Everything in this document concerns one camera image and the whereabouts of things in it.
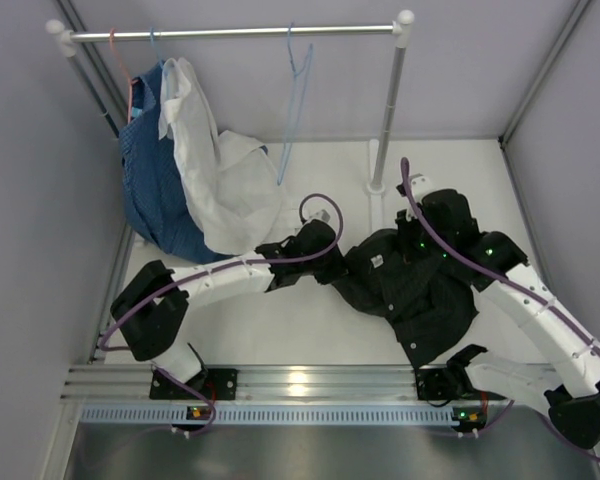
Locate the black pinstriped shirt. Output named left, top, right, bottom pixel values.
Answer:
left=332, top=229, right=478, bottom=369

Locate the light blue wire hanger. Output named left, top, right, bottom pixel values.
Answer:
left=277, top=23, right=314, bottom=186

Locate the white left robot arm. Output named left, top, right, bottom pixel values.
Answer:
left=110, top=220, right=346, bottom=399

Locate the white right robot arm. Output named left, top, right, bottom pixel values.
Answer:
left=383, top=189, right=600, bottom=450

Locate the white shirt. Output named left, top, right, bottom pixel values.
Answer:
left=158, top=58, right=300, bottom=255

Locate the blue checkered shirt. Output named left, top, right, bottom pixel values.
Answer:
left=119, top=65, right=226, bottom=264

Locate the pink hanger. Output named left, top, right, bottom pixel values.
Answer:
left=108, top=28, right=135, bottom=124

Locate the light blue hanger with shirt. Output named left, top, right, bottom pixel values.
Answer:
left=149, top=27, right=181, bottom=105

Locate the metal clothes rack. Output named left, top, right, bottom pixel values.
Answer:
left=45, top=8, right=416, bottom=236

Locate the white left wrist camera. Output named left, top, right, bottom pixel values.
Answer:
left=312, top=209, right=331, bottom=223

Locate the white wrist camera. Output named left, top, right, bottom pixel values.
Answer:
left=312, top=209, right=331, bottom=223
left=396, top=174, right=435, bottom=202

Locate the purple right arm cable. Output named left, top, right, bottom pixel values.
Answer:
left=395, top=157, right=600, bottom=466

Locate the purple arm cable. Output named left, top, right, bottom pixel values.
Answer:
left=97, top=193, right=344, bottom=441
left=395, top=157, right=600, bottom=466

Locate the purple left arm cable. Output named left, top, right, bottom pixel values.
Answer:
left=97, top=193, right=344, bottom=441

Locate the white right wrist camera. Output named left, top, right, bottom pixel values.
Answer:
left=396, top=174, right=435, bottom=202

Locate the white slotted cable duct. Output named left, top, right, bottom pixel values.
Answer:
left=80, top=404, right=483, bottom=427

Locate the aluminium mounting rail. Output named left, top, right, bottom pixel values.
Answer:
left=59, top=363, right=561, bottom=404

